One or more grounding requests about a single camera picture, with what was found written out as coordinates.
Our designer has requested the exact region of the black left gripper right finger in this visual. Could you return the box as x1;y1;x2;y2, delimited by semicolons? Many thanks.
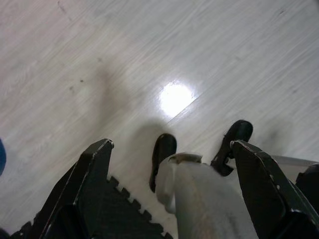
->
230;139;319;239

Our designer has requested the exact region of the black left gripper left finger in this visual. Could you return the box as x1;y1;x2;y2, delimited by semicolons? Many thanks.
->
34;138;115;239

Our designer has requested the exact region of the black foam puzzle mat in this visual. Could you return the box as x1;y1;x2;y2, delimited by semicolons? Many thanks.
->
9;175;175;239

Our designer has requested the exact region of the grey robot leg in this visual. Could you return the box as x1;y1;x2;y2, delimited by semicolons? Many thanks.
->
157;151;260;239

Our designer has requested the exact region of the black robot foot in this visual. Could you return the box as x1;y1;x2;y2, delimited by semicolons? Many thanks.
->
211;119;254;178
149;133;177;194

